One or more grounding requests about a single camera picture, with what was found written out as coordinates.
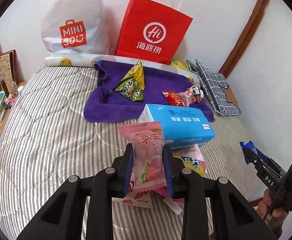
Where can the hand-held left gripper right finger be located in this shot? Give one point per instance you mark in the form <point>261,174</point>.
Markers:
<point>167,172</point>

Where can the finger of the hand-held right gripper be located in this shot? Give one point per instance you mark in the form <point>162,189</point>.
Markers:
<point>250,157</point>
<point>273,164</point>

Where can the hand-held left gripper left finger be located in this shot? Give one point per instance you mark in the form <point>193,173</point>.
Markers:
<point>129,170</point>

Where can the small blue snack packet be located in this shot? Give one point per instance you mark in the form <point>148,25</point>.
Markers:
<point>250,146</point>

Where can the pink peach snack packet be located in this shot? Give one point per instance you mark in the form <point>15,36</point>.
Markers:
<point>148,155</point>

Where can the pale pink snack packet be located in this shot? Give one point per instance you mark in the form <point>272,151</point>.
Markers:
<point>173,205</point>

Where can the red snack packet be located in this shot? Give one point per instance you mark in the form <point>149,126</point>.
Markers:
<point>172,98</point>

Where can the green snack packet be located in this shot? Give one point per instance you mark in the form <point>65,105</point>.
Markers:
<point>128,90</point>
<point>136,73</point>

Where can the pink panda snack packet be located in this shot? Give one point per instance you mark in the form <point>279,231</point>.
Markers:
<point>194,91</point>

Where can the person's right hand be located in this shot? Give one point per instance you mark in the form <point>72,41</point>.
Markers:
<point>264,205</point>

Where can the blue tissue box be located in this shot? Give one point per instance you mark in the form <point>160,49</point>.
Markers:
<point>180,125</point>

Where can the purple towel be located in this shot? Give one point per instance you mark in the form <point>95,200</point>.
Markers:
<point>111,100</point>

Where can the blue checked cloth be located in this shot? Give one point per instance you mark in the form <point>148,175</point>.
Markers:
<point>210,85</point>

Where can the striped mattress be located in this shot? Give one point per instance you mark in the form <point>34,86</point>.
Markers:
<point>48,142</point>

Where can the yellow snack bag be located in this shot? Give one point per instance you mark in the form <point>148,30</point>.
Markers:
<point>179,65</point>

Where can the printed wrapping paper roll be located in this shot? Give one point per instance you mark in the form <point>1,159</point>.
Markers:
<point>61,61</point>

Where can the cluster of small cosmetic items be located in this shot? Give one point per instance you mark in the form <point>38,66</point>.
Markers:
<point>12,92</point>

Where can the red paper bag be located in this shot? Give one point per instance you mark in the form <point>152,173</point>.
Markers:
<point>155,17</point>

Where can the illustrated book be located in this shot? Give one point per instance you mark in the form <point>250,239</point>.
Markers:
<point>5,67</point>

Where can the white plastic shopping bag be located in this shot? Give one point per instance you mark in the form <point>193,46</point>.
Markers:
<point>73,10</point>

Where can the wooden door frame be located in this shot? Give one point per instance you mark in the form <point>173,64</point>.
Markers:
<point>250,30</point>

